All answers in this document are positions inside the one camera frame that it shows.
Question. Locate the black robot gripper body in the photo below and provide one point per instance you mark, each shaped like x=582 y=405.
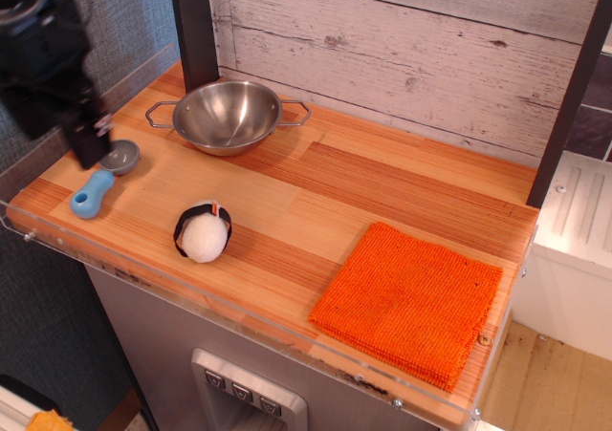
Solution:
x=43 y=82

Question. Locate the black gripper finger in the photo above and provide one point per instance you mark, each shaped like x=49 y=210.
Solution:
x=89 y=140

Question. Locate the blue handled grey scoop spoon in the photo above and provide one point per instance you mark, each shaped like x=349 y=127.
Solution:
x=123 y=158

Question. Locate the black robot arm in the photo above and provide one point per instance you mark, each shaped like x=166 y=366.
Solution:
x=44 y=84

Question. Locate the clear acrylic table guard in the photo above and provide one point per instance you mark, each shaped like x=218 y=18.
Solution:
x=299 y=204

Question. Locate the white plush ball black band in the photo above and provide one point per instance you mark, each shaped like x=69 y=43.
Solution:
x=203 y=231

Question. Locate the yellow object bottom left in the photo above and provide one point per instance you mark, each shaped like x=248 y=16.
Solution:
x=49 y=421

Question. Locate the silver toy fridge dispenser panel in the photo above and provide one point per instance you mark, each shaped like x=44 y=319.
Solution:
x=237 y=399

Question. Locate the orange knitted cloth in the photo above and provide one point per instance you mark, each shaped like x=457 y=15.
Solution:
x=412 y=304

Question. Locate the white cabinet at right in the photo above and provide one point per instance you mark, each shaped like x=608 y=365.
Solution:
x=564 y=288

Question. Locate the stainless steel bowl with handles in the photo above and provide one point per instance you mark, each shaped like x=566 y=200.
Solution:
x=229 y=118

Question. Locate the dark right upright post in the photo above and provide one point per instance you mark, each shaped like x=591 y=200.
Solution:
x=581 y=75

